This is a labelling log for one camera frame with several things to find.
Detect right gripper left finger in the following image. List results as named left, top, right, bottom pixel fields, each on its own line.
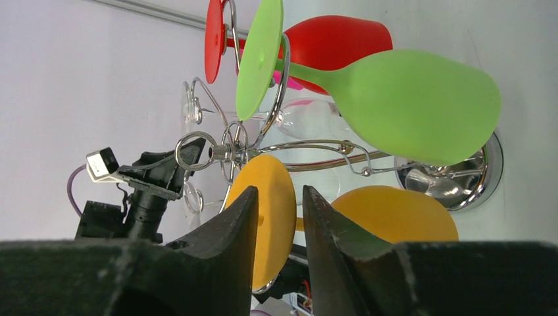
left=1, top=186, right=259, bottom=315

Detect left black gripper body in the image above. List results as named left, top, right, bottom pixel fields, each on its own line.
left=117, top=152, right=185, bottom=238

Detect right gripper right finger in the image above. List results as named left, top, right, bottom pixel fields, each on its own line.
left=303, top=186, right=557, bottom=315

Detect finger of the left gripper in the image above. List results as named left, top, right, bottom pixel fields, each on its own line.
left=174, top=138, right=206, bottom=192

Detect orange wine glass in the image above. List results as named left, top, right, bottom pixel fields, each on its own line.
left=226, top=155, right=459, bottom=290

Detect clear wine glass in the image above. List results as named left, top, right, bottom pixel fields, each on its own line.
left=181, top=82, right=349, bottom=140

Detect chrome wine glass rack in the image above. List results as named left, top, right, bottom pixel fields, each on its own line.
left=174, top=0, right=505, bottom=295

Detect red wine glass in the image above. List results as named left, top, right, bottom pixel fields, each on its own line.
left=204, top=1, right=393, bottom=84

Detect green wine glass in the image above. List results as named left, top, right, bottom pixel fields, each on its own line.
left=236, top=1, right=501, bottom=166

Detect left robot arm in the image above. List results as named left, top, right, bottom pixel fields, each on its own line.
left=76, top=147, right=193, bottom=244

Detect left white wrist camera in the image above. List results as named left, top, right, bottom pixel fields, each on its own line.
left=86, top=147, right=124, bottom=183

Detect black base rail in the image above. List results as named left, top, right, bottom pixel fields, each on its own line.
left=249, top=244, right=314, bottom=315

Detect left aluminium frame post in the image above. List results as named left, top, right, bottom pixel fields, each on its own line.
left=85, top=0, right=251, bottom=38

